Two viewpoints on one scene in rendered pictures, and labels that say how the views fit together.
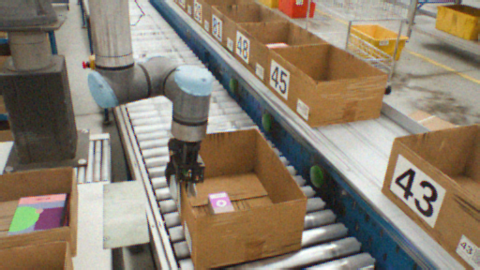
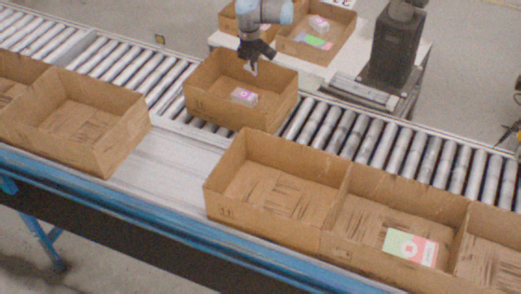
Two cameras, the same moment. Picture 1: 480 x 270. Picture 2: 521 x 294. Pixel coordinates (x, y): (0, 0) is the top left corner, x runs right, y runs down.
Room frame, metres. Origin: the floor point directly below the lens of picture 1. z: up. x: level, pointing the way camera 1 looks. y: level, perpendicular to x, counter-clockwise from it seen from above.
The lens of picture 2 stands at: (2.32, -1.01, 2.26)
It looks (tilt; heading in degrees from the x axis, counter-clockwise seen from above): 49 degrees down; 130
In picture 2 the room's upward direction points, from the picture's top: 5 degrees clockwise
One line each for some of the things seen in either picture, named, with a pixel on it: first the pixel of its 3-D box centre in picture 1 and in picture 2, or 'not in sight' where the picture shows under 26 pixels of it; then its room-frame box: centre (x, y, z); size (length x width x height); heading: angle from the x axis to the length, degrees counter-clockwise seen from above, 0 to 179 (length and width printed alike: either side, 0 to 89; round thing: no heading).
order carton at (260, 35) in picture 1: (278, 51); (394, 229); (1.94, -0.15, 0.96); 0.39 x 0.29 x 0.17; 22
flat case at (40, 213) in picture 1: (39, 217); (311, 46); (0.93, 0.55, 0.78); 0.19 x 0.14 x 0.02; 14
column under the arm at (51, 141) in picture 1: (42, 109); (395, 46); (1.32, 0.68, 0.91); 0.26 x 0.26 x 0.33; 17
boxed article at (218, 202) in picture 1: (220, 209); (244, 98); (1.00, 0.05, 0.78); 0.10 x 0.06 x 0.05; 19
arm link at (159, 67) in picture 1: (163, 78); (276, 11); (1.04, 0.21, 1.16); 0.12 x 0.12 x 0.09; 42
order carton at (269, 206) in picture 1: (230, 189); (242, 92); (1.02, 0.03, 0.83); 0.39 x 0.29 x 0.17; 19
